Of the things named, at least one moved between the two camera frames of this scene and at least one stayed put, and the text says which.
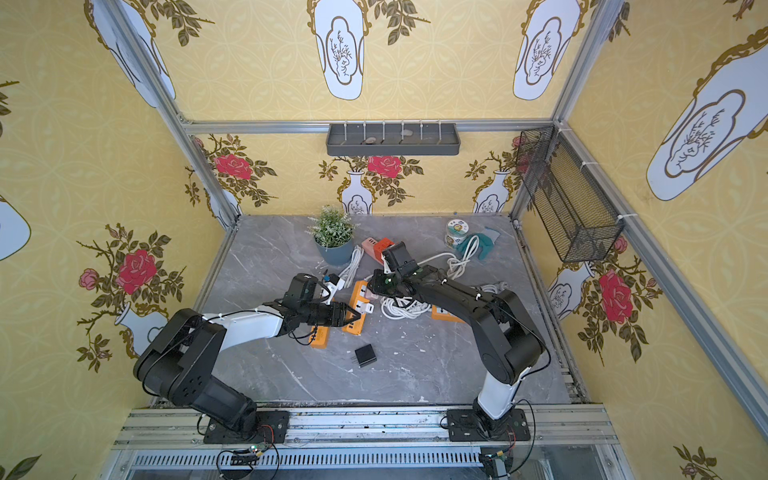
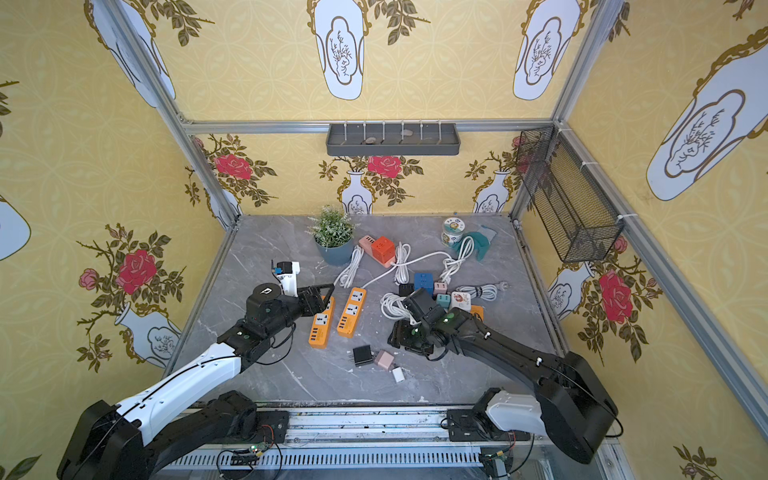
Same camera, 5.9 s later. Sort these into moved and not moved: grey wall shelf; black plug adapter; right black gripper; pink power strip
Moved: right black gripper
Not moved: pink power strip; grey wall shelf; black plug adapter
